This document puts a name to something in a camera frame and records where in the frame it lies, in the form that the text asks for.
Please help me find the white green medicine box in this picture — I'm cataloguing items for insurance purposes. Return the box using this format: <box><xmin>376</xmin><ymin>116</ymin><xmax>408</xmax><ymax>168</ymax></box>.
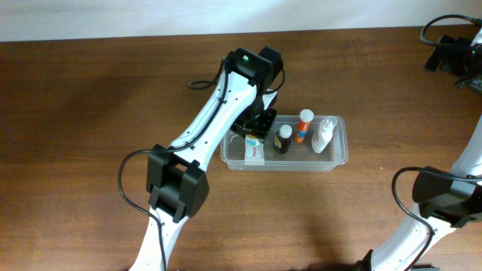
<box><xmin>244</xmin><ymin>135</ymin><xmax>264</xmax><ymax>165</ymax></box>

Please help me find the dark brown medicine bottle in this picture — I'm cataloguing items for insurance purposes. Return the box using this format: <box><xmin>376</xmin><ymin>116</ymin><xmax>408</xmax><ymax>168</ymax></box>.
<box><xmin>273</xmin><ymin>124</ymin><xmax>292</xmax><ymax>154</ymax></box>

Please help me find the orange tablet tube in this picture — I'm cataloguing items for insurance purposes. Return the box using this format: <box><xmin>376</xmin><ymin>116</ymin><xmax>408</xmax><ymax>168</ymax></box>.
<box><xmin>294</xmin><ymin>108</ymin><xmax>314</xmax><ymax>143</ymax></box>

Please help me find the white spray bottle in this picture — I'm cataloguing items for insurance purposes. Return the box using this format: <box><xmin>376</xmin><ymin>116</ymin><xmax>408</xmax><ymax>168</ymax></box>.
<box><xmin>312</xmin><ymin>116</ymin><xmax>338</xmax><ymax>154</ymax></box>

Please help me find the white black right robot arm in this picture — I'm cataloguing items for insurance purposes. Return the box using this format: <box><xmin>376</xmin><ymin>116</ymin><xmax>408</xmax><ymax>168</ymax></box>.
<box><xmin>355</xmin><ymin>34</ymin><xmax>481</xmax><ymax>270</ymax></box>

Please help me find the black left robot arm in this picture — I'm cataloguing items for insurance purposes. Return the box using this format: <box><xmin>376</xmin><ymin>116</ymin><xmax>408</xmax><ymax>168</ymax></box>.
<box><xmin>131</xmin><ymin>47</ymin><xmax>285</xmax><ymax>270</ymax></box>

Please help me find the clear plastic container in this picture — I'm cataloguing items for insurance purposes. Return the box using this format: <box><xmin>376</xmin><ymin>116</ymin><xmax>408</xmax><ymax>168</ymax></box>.
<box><xmin>221</xmin><ymin>115</ymin><xmax>348</xmax><ymax>172</ymax></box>

